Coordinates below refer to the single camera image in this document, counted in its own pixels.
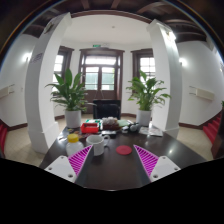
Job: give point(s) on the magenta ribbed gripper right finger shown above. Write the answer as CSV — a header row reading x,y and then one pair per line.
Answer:
x,y
154,166

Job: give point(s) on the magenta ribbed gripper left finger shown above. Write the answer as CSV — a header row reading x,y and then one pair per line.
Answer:
x,y
69,167

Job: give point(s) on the white bottle with yellow cap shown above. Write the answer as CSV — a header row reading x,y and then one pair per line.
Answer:
x,y
73,144

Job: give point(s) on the white papers on table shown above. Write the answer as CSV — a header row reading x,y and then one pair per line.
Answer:
x,y
151,131

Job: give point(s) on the red round coaster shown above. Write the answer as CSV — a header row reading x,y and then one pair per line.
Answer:
x,y
123,150

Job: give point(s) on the white ceramic mug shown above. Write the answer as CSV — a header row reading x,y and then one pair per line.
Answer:
x,y
98,142

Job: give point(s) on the red plastic box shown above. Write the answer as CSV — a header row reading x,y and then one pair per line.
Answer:
x,y
89,127

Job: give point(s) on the dark round object on table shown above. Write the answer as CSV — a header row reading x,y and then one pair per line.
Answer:
x,y
134,127

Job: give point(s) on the right white pillar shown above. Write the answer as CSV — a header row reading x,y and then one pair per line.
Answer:
x,y
167,69

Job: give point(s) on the white pillar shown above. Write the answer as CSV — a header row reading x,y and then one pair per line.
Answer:
x,y
42,127
167,69

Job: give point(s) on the tea set on tray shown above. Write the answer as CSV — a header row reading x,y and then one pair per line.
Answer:
x,y
110,123

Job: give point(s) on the black office chair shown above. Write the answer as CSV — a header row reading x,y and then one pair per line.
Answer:
x,y
106,108

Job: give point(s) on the left potted green plant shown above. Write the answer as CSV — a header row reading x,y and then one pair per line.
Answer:
x,y
70,93

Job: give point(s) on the potted green plant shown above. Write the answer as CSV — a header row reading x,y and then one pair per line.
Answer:
x,y
70,93
147,92

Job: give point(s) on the right potted green plant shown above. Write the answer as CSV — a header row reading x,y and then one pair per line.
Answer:
x,y
147,92

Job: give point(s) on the left white pillar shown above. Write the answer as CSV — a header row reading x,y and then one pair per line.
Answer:
x,y
42,127

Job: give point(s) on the wooden double door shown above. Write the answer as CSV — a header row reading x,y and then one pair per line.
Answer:
x,y
102,70

